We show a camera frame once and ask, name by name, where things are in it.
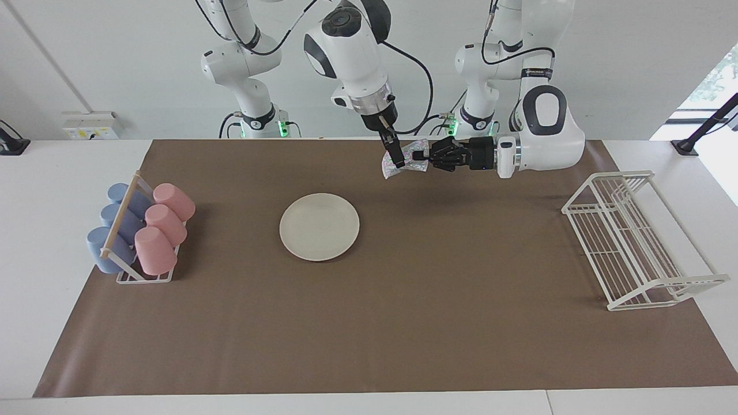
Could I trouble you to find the white wire dish rack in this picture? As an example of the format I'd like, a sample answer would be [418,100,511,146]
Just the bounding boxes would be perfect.
[562,170,731,312]

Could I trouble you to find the blue plastic cup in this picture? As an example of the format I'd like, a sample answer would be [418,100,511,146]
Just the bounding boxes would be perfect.
[86,226,138,274]
[107,183,154,220]
[100,203,145,246]

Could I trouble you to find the brown paper table mat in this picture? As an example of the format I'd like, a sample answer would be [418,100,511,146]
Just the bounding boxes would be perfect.
[33,138,738,398]

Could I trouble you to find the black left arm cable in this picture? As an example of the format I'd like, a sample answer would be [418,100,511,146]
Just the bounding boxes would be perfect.
[481,0,556,66]

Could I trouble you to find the round cream plate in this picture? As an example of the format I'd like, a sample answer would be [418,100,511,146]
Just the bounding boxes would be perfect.
[280,193,360,262]

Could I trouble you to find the white cup rack wooden rod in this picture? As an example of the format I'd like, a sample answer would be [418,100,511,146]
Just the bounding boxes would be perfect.
[100,170,186,284]

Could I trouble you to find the pink plastic cup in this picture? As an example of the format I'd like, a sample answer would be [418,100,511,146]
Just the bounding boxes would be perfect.
[153,183,196,223]
[145,204,189,247]
[134,226,178,276]

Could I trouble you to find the white wall power outlet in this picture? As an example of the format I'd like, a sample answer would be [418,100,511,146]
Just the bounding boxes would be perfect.
[62,111,123,141]

